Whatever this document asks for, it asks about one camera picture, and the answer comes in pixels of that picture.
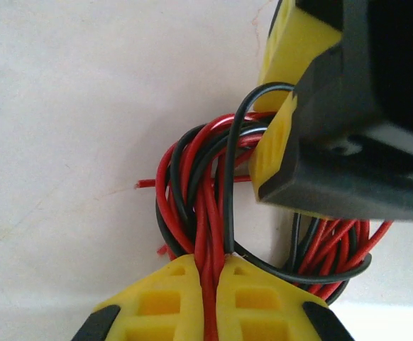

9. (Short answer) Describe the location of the black cable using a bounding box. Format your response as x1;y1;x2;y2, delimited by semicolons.
224;82;373;285
169;126;270;249
155;195;195;257

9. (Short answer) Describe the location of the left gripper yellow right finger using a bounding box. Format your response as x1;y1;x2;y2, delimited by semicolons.
216;255;353;341

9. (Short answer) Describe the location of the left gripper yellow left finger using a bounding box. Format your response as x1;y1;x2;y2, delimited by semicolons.
71;254;207;341

